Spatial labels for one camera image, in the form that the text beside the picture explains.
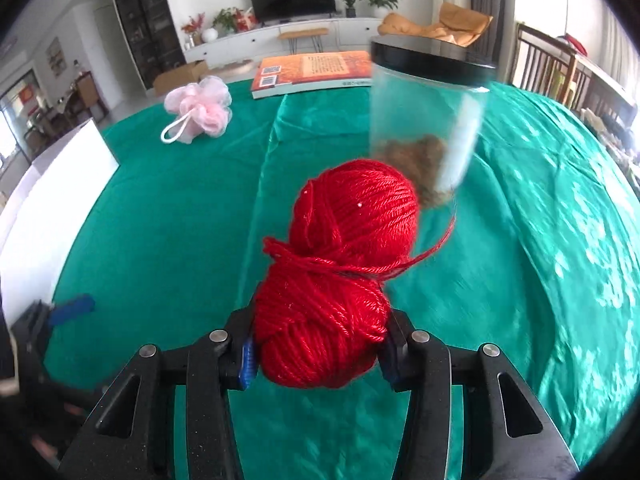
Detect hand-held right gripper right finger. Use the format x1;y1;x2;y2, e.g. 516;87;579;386
380;310;581;480

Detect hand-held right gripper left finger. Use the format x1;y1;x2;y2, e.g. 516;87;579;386
57;305;261;480

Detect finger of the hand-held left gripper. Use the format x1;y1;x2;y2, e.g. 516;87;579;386
10;294;96;342

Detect red yarn ball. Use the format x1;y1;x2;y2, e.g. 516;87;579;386
252;159;457;390

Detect white cardboard box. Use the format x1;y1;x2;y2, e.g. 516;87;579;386
0;119;120;321

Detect pink mesh bath pouf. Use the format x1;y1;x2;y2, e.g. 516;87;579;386
160;75;233;146

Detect clear jar with black lid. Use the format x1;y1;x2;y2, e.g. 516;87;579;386
369;35;497;209

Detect brown cardboard box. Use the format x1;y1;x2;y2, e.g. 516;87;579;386
152;60;210;97

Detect black display cabinet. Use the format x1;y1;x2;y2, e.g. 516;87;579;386
106;0;181;91

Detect orange book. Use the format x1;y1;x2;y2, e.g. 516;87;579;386
251;51;375;100

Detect red flowers in vase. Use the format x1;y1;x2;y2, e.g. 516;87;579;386
181;12;206;48

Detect pile of assorted clutter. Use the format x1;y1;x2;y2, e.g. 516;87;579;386
585;105;640;181

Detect white television cabinet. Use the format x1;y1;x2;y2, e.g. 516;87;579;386
182;17;386;66

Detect leafy plant with red flowers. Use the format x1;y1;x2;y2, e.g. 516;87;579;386
212;7;241;36

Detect dark wooden chair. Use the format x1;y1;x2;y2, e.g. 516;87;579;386
510;22;581;106

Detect wooden bench with metal legs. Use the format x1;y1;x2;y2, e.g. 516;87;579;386
278;27;331;55

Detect orange lounge chair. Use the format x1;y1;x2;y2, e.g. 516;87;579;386
377;2;494;48

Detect white sheer curtain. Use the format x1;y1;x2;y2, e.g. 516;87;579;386
597;5;640;78

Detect framed wall picture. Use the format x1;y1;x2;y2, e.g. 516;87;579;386
46;37;67;78

